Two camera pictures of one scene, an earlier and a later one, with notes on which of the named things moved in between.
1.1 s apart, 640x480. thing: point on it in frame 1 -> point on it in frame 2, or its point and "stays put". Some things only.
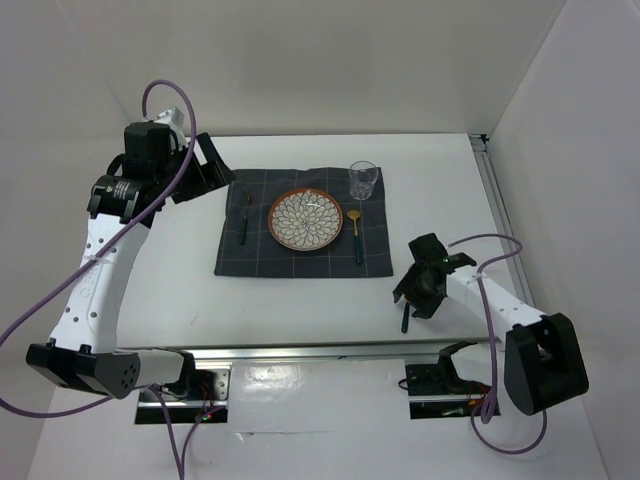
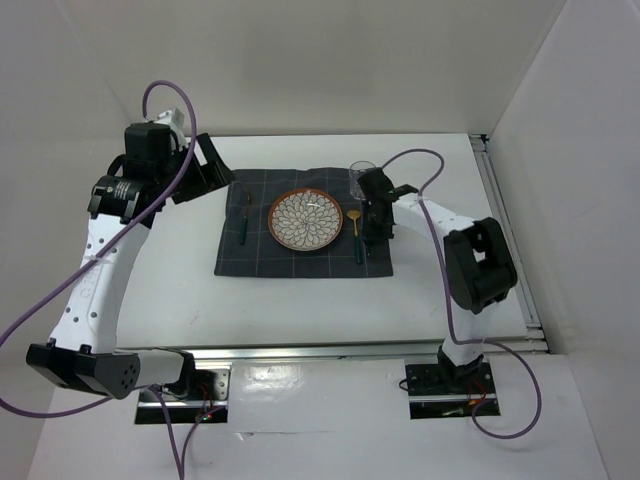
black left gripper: (210, 175) stays put
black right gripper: (425, 307) -> (369, 232)
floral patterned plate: (305, 219) stays put
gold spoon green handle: (355, 215) stays put
